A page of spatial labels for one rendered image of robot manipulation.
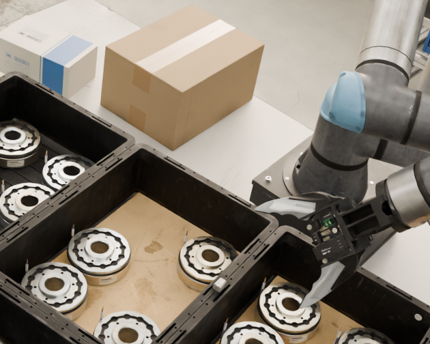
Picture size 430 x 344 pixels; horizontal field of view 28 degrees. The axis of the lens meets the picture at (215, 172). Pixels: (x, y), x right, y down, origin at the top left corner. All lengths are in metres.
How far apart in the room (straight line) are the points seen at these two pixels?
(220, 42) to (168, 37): 0.12
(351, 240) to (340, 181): 0.54
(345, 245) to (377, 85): 0.21
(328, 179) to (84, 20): 0.91
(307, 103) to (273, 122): 1.36
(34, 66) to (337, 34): 2.12
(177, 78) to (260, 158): 0.26
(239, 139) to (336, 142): 0.40
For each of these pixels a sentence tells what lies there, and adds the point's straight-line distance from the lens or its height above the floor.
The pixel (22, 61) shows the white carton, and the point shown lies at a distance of 2.01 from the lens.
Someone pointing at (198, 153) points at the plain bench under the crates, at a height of 0.70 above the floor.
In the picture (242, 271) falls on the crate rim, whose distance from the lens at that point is 1.32.
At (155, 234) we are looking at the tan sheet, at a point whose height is 0.83.
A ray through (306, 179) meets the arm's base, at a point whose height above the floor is 0.84.
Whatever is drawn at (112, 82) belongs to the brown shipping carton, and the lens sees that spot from 1.92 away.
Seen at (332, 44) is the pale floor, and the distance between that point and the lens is 3.79.
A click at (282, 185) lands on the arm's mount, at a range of 1.69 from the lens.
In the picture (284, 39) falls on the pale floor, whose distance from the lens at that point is 3.74.
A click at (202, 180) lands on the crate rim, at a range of 1.46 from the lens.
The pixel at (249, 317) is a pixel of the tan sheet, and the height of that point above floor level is 0.83.
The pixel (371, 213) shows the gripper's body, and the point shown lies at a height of 1.17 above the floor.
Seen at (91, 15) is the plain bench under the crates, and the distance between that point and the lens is 2.30.
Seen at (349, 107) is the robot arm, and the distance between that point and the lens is 1.13.
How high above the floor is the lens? 1.88
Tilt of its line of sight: 40 degrees down
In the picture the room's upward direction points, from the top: 12 degrees clockwise
